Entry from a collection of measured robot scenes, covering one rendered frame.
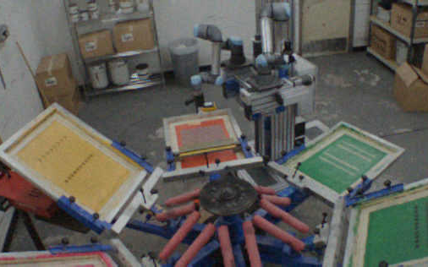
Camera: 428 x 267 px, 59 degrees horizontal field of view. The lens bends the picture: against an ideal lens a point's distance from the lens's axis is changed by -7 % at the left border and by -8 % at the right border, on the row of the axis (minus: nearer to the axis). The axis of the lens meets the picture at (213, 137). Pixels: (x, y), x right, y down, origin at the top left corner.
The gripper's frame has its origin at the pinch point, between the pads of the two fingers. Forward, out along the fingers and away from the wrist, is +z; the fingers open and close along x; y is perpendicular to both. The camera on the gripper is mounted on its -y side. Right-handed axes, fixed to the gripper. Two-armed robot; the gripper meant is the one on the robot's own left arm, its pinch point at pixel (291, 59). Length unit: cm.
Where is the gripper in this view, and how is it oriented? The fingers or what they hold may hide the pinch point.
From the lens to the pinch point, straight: 263.6
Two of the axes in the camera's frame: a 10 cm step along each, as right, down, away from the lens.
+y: 2.2, 8.2, 5.3
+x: -9.8, 1.7, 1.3
